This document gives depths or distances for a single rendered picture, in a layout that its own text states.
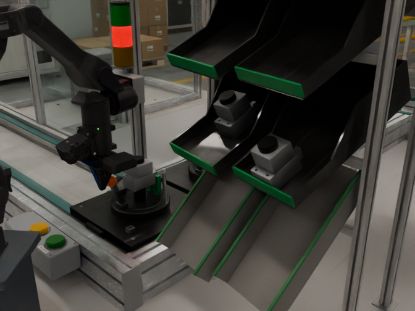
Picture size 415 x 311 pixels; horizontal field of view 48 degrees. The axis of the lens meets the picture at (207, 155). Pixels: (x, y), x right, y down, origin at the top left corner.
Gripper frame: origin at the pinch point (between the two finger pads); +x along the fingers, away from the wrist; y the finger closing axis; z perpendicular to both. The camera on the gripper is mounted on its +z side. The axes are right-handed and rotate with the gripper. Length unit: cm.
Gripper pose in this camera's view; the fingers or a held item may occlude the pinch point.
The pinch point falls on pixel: (100, 175)
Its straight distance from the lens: 102.5
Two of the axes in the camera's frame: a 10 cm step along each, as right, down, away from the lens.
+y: 7.2, 2.7, -6.4
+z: -7.0, 2.7, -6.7
